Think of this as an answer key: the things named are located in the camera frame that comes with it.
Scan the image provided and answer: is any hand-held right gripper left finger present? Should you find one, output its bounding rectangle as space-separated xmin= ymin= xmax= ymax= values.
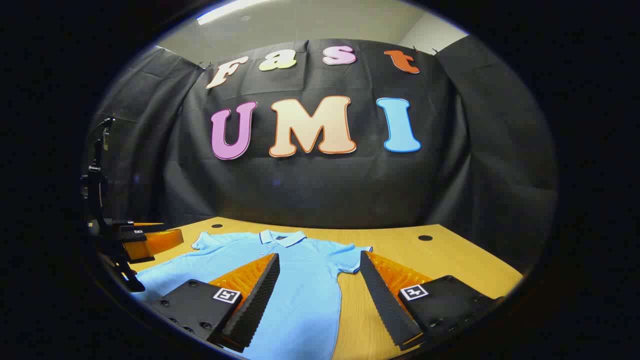
xmin=149 ymin=252 xmax=281 ymax=353

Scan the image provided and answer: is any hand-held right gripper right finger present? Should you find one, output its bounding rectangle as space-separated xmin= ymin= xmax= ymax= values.
xmin=360 ymin=250 xmax=507 ymax=351

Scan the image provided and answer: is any black backdrop cloth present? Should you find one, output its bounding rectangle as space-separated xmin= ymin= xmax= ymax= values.
xmin=85 ymin=36 xmax=558 ymax=273

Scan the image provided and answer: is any light blue T-shirt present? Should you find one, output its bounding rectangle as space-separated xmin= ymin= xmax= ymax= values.
xmin=131 ymin=229 xmax=373 ymax=360

